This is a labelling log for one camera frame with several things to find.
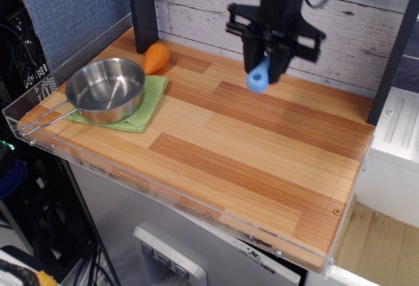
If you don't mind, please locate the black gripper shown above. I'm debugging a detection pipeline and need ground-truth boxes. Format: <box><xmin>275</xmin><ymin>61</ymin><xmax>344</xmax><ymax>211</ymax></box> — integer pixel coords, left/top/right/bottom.
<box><xmin>227</xmin><ymin>0</ymin><xmax>325</xmax><ymax>84</ymax></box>

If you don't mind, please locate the blue handled grey spoon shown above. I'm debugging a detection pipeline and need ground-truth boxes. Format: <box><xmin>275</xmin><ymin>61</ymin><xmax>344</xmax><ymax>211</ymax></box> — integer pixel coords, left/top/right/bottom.
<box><xmin>246</xmin><ymin>56</ymin><xmax>270</xmax><ymax>94</ymax></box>

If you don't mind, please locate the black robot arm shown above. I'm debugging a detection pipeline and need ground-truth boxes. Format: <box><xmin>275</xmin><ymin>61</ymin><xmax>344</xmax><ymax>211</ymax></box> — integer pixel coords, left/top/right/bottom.
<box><xmin>226</xmin><ymin>0</ymin><xmax>326</xmax><ymax>92</ymax></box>

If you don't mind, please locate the orange toy carrot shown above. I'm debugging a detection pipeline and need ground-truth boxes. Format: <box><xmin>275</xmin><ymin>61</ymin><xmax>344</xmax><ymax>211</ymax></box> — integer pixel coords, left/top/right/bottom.
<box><xmin>142</xmin><ymin>43</ymin><xmax>170</xmax><ymax>75</ymax></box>

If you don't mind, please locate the green cloth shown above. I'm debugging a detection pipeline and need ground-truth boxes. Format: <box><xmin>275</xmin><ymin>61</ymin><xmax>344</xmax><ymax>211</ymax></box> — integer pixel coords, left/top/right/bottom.
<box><xmin>66</xmin><ymin>75</ymin><xmax>169</xmax><ymax>133</ymax></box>

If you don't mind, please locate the stainless steel pot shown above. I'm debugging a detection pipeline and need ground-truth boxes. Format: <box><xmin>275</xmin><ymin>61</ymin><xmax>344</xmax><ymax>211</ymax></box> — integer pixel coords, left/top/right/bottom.
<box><xmin>18</xmin><ymin>58</ymin><xmax>146</xmax><ymax>136</ymax></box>

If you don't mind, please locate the white ribbed box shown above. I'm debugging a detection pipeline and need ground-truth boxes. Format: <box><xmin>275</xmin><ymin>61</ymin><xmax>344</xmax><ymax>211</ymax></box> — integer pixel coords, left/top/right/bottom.
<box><xmin>354</xmin><ymin>88</ymin><xmax>418</xmax><ymax>227</ymax></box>

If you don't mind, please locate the clear acrylic table guard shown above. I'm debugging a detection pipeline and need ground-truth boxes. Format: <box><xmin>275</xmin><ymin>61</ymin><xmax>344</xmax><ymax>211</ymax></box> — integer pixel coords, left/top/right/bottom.
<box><xmin>1</xmin><ymin>14</ymin><xmax>376</xmax><ymax>279</ymax></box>

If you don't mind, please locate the stainless steel cabinet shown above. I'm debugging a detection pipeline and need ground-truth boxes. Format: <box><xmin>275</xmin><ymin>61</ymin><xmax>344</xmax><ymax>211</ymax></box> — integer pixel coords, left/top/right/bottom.
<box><xmin>69</xmin><ymin>164</ymin><xmax>307</xmax><ymax>285</ymax></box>

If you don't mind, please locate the dark right support post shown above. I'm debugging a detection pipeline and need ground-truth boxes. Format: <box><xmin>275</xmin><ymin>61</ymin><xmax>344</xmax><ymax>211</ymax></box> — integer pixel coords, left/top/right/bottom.
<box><xmin>367</xmin><ymin>0</ymin><xmax>418</xmax><ymax>126</ymax></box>

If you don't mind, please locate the dark support post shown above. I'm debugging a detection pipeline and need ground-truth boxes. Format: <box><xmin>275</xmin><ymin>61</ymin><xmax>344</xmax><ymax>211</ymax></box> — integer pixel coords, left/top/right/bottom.
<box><xmin>130</xmin><ymin>0</ymin><xmax>159</xmax><ymax>54</ymax></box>
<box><xmin>367</xmin><ymin>0</ymin><xmax>418</xmax><ymax>126</ymax></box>

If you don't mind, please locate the dark left support post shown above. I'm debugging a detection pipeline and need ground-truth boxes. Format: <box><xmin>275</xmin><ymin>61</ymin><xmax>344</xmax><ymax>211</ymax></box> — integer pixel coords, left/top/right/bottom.
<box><xmin>130</xmin><ymin>0</ymin><xmax>159</xmax><ymax>54</ymax></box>

